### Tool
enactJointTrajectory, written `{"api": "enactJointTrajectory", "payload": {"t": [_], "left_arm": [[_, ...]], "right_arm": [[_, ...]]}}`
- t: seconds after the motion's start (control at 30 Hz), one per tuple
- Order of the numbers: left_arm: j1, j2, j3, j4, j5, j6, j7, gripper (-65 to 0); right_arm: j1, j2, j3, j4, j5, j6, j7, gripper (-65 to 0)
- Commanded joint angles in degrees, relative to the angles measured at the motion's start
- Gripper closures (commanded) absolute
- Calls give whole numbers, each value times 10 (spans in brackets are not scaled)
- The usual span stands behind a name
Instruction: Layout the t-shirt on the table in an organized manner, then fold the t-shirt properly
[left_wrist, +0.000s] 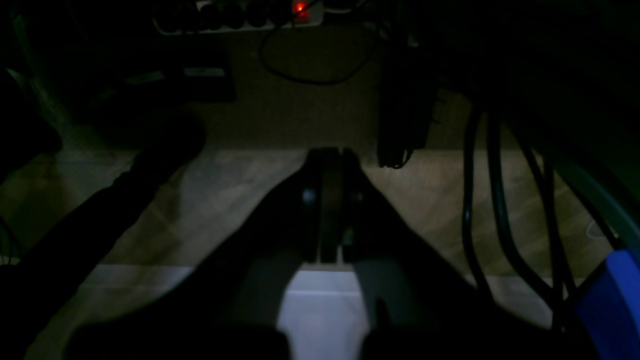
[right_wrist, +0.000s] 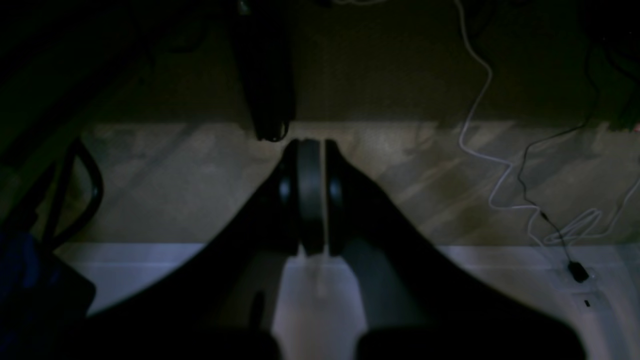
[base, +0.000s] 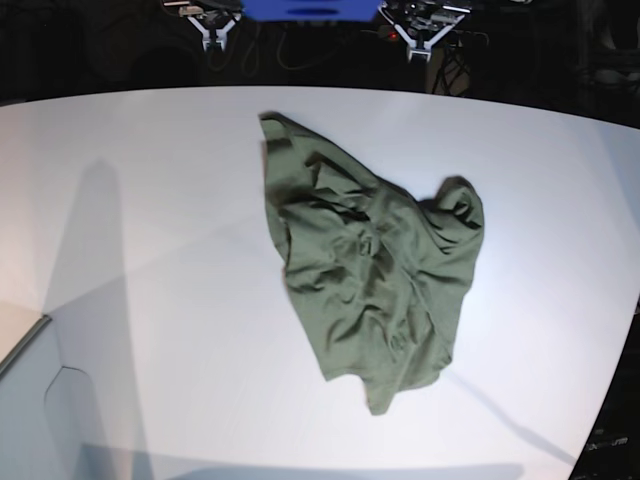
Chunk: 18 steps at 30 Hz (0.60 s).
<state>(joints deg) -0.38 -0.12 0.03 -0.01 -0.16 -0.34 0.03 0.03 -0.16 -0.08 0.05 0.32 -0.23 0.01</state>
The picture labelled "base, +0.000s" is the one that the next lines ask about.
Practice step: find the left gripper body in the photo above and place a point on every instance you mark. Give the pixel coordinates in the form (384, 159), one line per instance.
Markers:
(424, 15)

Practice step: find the blue box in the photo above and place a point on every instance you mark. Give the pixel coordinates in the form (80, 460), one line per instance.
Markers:
(311, 10)

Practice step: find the green t-shirt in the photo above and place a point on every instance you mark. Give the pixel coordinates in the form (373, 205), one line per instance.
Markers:
(376, 277)

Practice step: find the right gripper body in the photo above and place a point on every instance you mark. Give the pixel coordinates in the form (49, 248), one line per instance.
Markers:
(214, 19)

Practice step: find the black power strip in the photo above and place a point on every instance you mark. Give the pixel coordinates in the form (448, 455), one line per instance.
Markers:
(419, 41)

